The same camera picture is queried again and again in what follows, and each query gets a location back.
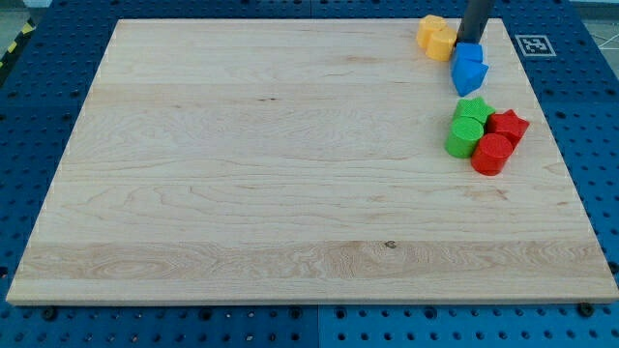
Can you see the green star block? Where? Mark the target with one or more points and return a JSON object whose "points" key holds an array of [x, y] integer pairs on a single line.
{"points": [[476, 109]]}

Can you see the red star block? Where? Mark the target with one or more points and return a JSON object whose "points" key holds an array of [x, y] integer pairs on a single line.
{"points": [[508, 124]]}

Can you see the light wooden board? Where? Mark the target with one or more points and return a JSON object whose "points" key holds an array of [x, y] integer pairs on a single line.
{"points": [[291, 162]]}

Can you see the green cylinder block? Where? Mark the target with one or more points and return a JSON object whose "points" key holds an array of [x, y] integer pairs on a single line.
{"points": [[464, 135]]}

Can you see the red cylinder block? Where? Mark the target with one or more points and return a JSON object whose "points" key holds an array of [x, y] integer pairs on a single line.
{"points": [[491, 154]]}

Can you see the blue pentagon block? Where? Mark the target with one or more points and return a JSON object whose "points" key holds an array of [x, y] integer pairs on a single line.
{"points": [[468, 76]]}

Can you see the yellow rounded block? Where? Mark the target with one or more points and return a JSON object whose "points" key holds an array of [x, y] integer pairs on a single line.
{"points": [[440, 44]]}

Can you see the blue cube block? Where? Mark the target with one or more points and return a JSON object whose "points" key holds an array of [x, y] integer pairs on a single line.
{"points": [[468, 51]]}

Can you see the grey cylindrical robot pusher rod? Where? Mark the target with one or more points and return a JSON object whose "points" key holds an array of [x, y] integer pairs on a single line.
{"points": [[474, 20]]}

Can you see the white fiducial marker tag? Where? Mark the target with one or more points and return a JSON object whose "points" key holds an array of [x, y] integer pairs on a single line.
{"points": [[535, 46]]}

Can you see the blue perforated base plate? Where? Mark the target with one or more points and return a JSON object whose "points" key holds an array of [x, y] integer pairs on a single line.
{"points": [[44, 90]]}

